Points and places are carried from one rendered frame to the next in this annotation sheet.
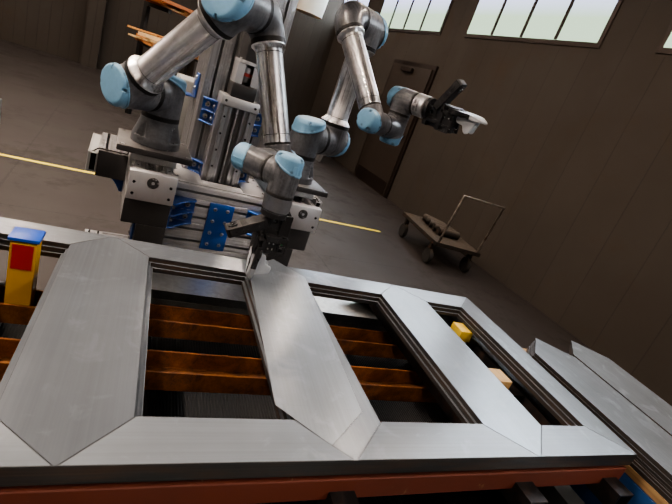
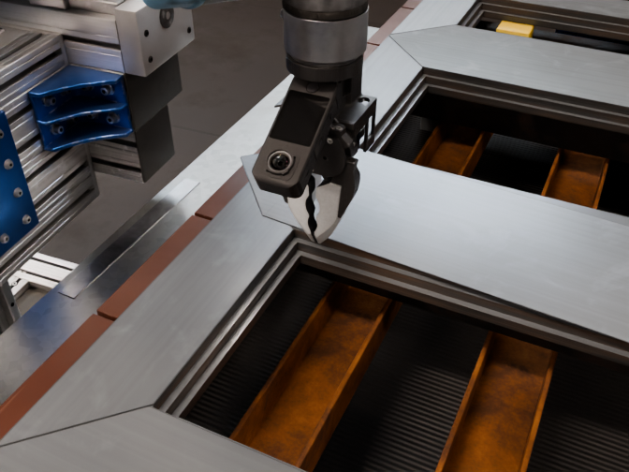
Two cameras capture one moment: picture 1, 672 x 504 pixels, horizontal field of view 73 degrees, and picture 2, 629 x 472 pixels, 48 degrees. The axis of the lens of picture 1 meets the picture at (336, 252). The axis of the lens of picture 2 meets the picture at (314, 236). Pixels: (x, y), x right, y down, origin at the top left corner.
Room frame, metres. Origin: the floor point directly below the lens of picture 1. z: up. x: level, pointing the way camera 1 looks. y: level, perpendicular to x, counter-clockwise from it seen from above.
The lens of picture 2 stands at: (0.68, 0.57, 1.33)
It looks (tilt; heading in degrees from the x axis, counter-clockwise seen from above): 39 degrees down; 322
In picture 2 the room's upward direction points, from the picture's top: straight up
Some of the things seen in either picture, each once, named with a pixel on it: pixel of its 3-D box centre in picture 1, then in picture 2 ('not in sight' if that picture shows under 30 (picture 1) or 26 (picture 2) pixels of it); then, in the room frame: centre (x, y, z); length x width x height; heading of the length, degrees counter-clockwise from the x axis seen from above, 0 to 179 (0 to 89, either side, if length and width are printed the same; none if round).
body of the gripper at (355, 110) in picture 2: (271, 231); (327, 107); (1.14, 0.18, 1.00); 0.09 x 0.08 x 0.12; 116
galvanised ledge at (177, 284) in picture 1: (302, 299); (248, 180); (1.50, 0.06, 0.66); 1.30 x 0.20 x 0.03; 116
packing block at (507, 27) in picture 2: (460, 332); (514, 36); (1.42, -0.50, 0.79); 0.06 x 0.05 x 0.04; 26
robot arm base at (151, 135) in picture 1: (158, 128); not in sight; (1.44, 0.68, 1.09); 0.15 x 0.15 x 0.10
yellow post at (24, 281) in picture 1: (22, 277); not in sight; (0.88, 0.66, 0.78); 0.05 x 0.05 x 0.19; 26
